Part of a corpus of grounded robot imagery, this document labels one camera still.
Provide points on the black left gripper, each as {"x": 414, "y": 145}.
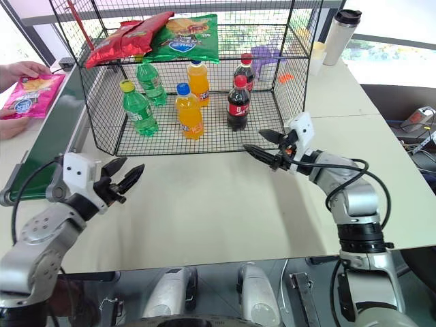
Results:
{"x": 110, "y": 192}

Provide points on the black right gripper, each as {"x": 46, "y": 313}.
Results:
{"x": 285, "y": 155}

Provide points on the pink chips bag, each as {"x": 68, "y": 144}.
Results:
{"x": 32, "y": 97}

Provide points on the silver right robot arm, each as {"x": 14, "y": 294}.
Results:
{"x": 354, "y": 201}

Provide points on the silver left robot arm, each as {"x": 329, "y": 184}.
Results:
{"x": 34, "y": 231}

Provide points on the green conveyor belt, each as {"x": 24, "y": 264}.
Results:
{"x": 58, "y": 116}

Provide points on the person's right hand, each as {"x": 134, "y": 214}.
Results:
{"x": 12, "y": 127}

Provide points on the person's left hand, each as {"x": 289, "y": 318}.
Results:
{"x": 20, "y": 71}

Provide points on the cola bottle red cap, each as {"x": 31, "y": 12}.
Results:
{"x": 246, "y": 73}
{"x": 237, "y": 107}

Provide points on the green soda bottle yellow cap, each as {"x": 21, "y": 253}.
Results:
{"x": 139, "y": 112}

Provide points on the small orange object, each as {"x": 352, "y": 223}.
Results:
{"x": 285, "y": 78}

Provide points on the orange soda bottle blue cap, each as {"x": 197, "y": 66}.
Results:
{"x": 199, "y": 81}
{"x": 189, "y": 116}

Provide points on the purple plastic object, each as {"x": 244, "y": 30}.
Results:
{"x": 264, "y": 56}

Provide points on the pale yellow cup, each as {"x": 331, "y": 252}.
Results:
{"x": 317, "y": 59}

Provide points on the small grey box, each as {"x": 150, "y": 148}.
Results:
{"x": 65, "y": 64}

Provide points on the white tumbler black lid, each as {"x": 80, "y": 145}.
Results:
{"x": 337, "y": 41}

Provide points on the red chips bag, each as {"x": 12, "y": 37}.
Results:
{"x": 119, "y": 44}
{"x": 156, "y": 22}

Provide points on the grey rounded shell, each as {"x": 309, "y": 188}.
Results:
{"x": 255, "y": 296}
{"x": 168, "y": 293}

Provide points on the green chips bag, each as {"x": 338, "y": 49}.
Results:
{"x": 190, "y": 41}

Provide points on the grey device red label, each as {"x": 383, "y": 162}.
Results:
{"x": 417, "y": 117}

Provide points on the red stick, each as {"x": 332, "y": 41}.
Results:
{"x": 81, "y": 25}

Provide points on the dark equipment pile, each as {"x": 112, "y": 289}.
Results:
{"x": 424, "y": 170}

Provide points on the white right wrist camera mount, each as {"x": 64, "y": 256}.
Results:
{"x": 303, "y": 129}

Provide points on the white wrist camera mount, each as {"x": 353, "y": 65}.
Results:
{"x": 80, "y": 170}
{"x": 303, "y": 129}

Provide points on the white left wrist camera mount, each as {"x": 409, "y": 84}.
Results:
{"x": 80, "y": 170}

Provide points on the metal bracket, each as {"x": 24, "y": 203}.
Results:
{"x": 303, "y": 296}

